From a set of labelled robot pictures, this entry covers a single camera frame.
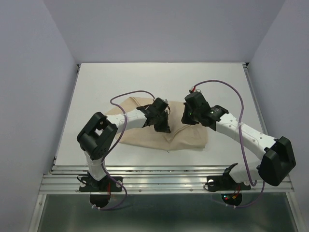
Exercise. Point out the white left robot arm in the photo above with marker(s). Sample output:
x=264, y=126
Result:
x=97, y=136

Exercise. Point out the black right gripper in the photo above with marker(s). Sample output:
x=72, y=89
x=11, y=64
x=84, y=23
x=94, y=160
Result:
x=185, y=119

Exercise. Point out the aluminium mounting rail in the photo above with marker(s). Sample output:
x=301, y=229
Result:
x=136, y=179

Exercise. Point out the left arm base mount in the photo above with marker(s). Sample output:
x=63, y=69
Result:
x=100, y=192

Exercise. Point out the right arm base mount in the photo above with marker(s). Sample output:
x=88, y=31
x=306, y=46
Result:
x=232, y=195

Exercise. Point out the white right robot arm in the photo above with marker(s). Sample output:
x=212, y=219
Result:
x=276, y=156

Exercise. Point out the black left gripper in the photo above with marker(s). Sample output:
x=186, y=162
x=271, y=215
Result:
x=164, y=127

